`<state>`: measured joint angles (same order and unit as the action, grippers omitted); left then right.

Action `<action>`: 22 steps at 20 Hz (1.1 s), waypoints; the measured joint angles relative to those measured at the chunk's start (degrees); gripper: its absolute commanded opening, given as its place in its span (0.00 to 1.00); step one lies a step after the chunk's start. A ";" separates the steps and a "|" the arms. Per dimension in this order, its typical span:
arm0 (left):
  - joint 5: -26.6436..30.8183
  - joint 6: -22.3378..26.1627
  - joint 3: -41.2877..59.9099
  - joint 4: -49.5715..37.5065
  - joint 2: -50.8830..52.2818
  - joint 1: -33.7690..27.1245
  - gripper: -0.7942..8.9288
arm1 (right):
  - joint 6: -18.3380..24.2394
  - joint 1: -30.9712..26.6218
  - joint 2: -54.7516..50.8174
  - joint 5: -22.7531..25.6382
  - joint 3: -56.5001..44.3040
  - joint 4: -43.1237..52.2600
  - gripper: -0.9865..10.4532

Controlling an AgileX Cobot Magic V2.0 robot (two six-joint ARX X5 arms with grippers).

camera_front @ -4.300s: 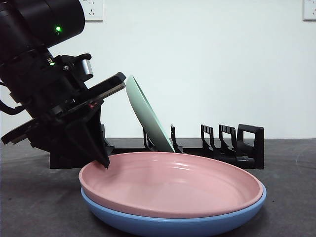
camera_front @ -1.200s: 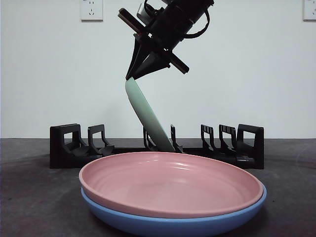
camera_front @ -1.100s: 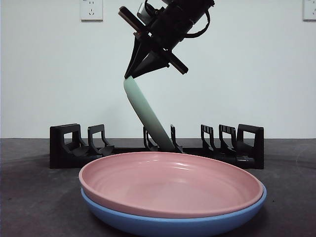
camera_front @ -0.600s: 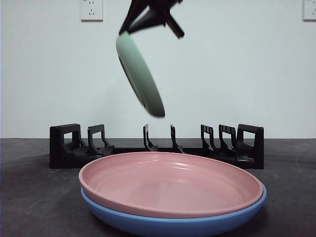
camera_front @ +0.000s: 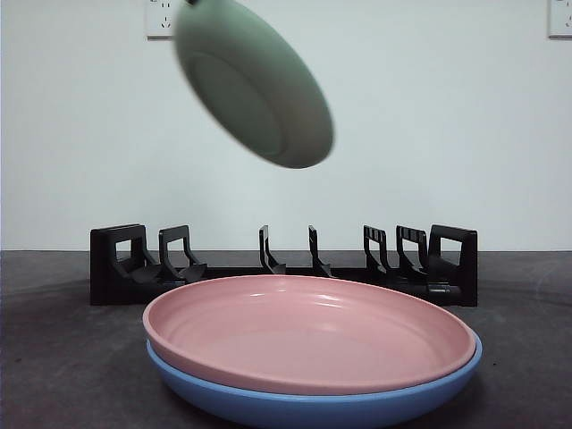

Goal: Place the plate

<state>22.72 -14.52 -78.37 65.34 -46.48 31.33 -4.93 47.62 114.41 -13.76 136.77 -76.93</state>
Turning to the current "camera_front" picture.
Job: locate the green plate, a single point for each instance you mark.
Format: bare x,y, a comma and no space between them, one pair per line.
254,85

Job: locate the pink plate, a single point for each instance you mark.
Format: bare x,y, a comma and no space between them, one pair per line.
313,339

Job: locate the blue plate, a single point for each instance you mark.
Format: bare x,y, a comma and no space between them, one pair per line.
313,411

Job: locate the black dish rack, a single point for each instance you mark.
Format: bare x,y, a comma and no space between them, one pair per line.
111,290

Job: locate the white wall socket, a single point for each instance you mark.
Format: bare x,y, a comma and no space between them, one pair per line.
158,22
561,20

